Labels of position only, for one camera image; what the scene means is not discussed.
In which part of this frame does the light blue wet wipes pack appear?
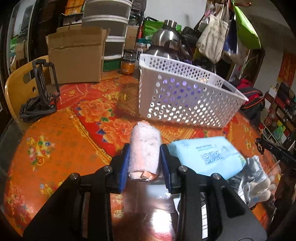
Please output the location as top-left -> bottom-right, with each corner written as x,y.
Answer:
168,136 -> 246,180

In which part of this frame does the pink towel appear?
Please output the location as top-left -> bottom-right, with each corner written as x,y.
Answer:
128,121 -> 162,181

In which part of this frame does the purple sanitary pad pack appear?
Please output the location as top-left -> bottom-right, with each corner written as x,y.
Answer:
154,78 -> 203,104

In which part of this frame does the shelf with small items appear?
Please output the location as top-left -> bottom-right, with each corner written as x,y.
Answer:
259,82 -> 295,150

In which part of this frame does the red and black jacket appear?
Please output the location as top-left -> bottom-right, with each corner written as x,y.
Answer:
231,78 -> 265,128

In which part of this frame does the white hanging shopping bag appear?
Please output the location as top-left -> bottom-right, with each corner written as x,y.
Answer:
223,20 -> 248,66

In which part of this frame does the lime green hanging bag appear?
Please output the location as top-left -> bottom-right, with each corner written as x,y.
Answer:
232,1 -> 261,50

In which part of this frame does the white perforated plastic basket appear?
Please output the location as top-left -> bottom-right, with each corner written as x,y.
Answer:
138,54 -> 249,128

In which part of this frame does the beige canvas tote bag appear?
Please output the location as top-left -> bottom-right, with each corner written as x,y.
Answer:
196,4 -> 229,64

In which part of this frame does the black folding phone stand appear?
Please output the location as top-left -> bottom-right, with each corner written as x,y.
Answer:
20,59 -> 60,123

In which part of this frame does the yellow wooden chair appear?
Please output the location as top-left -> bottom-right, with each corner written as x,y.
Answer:
4,55 -> 57,120

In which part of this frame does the orange jam jar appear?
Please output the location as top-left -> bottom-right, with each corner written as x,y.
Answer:
120,58 -> 135,75

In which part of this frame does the brown cardboard box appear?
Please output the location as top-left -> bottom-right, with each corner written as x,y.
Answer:
46,25 -> 110,84

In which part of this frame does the stainless steel kettle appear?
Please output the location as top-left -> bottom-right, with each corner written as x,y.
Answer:
145,20 -> 193,61

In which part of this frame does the green shopping bag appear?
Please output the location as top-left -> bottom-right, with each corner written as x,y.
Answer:
142,16 -> 169,40

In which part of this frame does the dark wooden glass cabinet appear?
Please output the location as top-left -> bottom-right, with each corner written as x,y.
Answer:
0,0 -> 68,77

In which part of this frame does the stacked grey drawer tower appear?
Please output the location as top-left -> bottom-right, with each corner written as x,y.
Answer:
82,0 -> 132,71

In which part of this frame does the red wall banner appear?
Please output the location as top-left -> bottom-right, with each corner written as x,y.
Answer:
277,51 -> 296,87

